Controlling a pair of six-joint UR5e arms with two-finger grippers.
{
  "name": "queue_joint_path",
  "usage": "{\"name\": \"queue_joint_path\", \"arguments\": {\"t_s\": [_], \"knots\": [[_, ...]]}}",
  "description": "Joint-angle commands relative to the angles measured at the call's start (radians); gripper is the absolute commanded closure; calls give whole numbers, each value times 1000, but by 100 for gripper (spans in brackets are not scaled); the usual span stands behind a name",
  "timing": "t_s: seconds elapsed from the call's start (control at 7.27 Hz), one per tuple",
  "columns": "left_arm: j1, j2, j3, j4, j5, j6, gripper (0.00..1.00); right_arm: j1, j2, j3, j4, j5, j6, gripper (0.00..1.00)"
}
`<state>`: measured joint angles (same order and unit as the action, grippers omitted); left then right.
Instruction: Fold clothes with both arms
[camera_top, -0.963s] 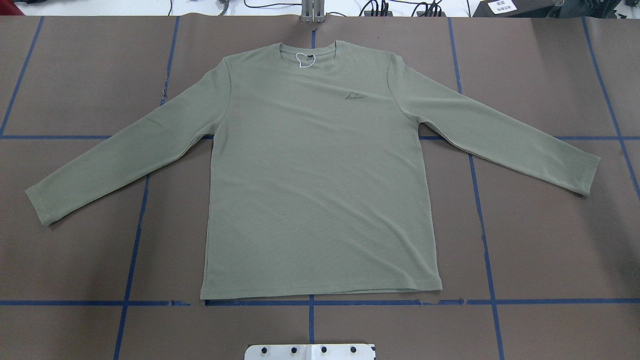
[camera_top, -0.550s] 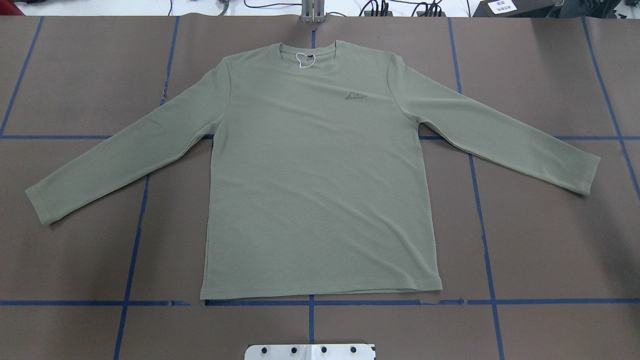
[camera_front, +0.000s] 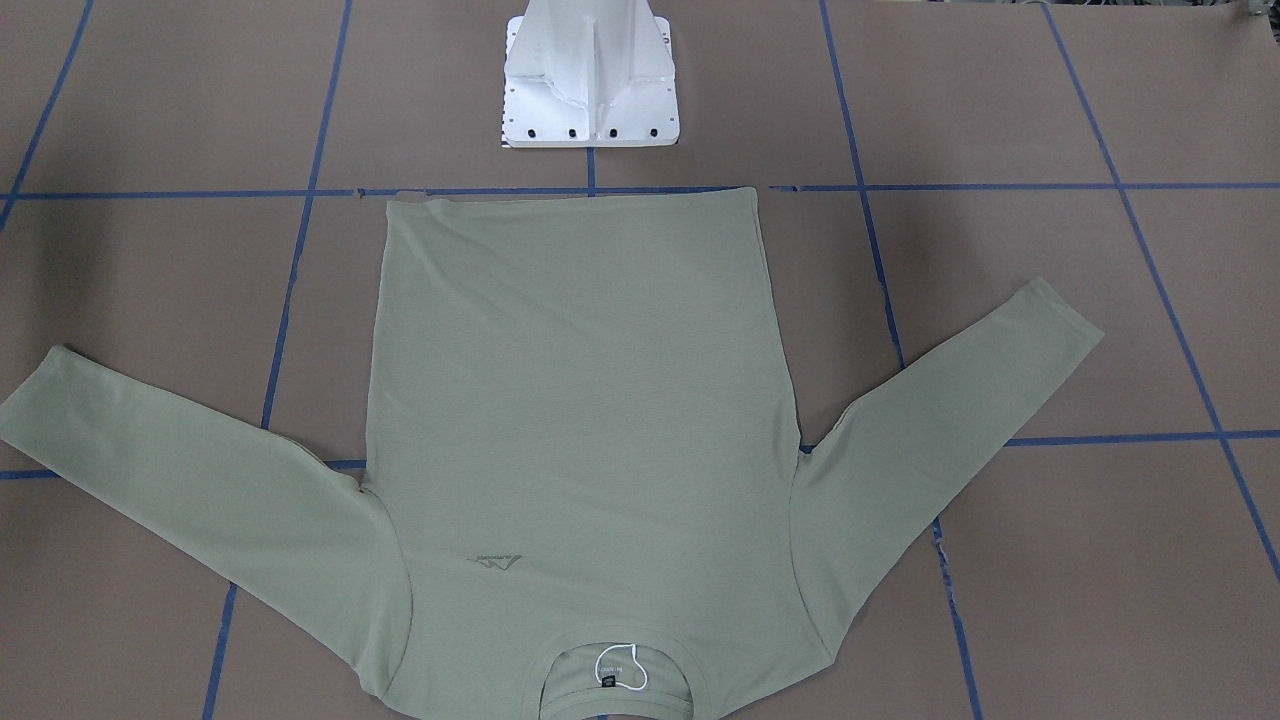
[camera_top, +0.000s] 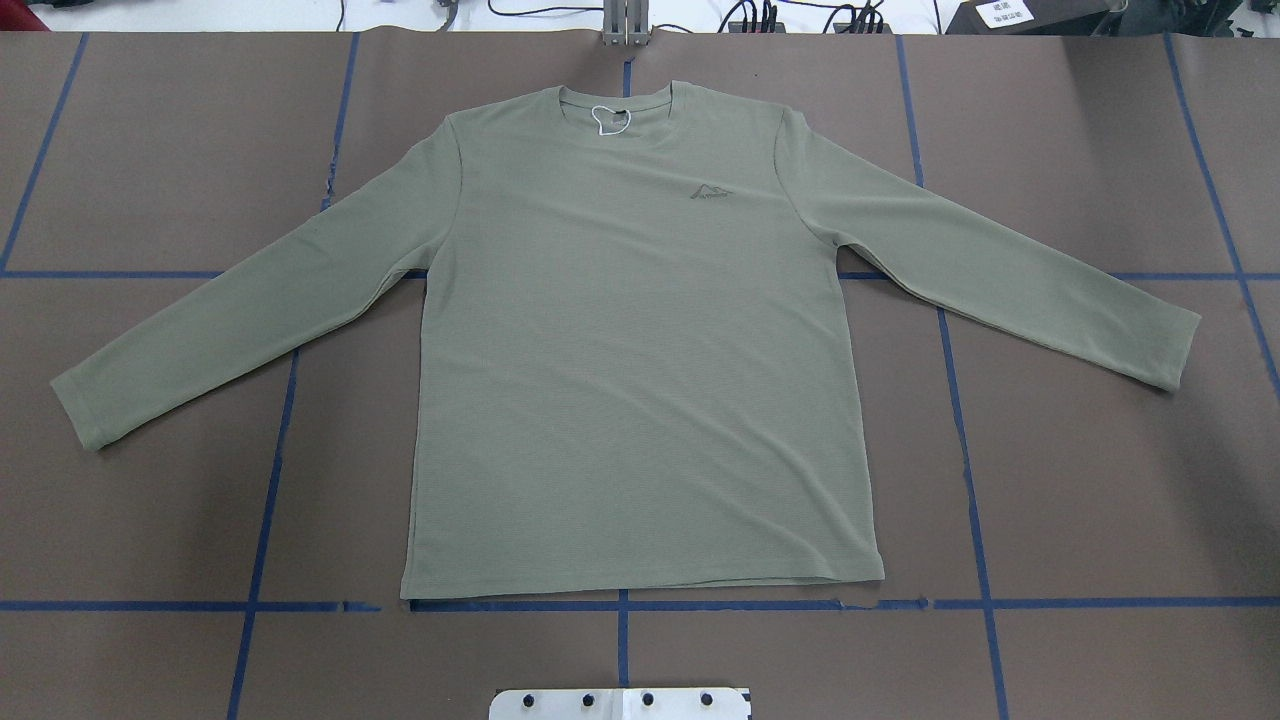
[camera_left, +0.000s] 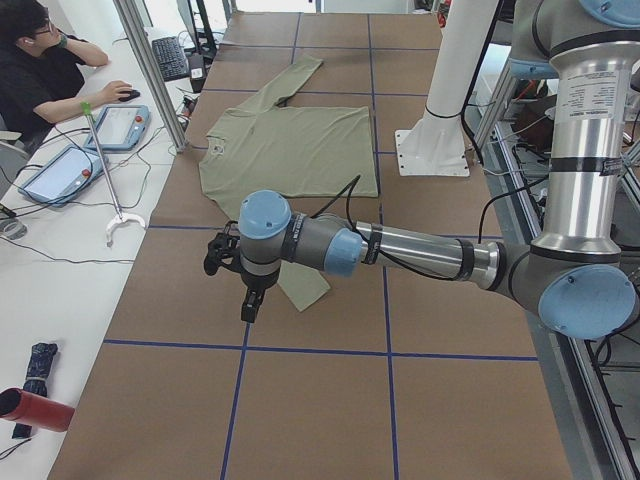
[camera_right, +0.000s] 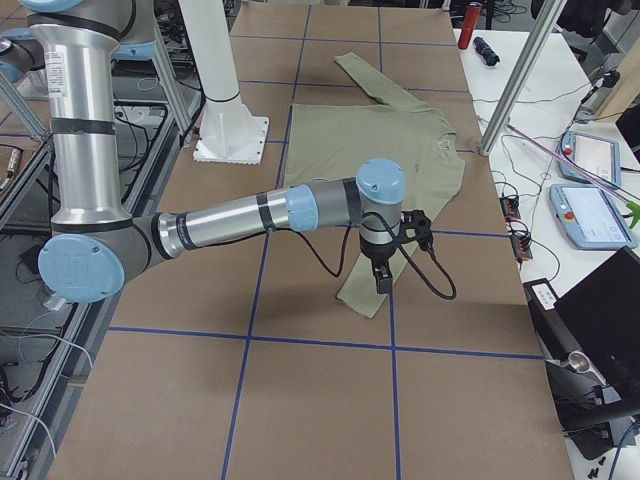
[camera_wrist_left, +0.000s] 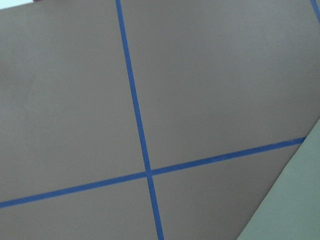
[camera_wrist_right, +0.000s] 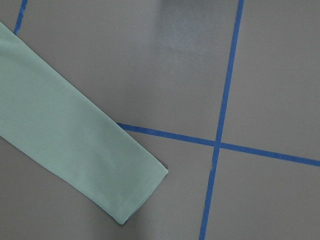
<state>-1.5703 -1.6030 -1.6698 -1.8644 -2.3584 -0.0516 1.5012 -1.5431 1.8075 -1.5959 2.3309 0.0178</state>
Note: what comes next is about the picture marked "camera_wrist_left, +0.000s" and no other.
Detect green long-sleeve shirt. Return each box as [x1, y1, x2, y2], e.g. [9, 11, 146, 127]
[238, 123, 320, 240]

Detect blue tape grid lines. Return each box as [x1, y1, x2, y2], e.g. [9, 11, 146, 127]
[0, 0, 320, 240]

